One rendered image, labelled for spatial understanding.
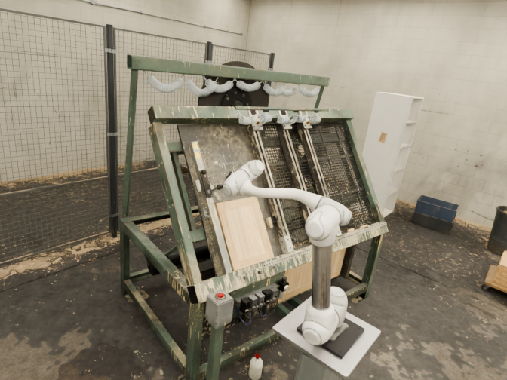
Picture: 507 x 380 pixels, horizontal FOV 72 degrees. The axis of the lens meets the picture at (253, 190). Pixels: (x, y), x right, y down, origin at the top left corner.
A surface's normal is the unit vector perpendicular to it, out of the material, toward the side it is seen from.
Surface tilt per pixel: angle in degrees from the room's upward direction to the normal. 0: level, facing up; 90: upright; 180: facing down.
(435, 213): 90
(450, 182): 90
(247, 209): 54
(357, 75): 90
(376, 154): 90
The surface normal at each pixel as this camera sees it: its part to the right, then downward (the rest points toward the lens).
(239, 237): 0.57, -0.28
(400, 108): -0.64, 0.19
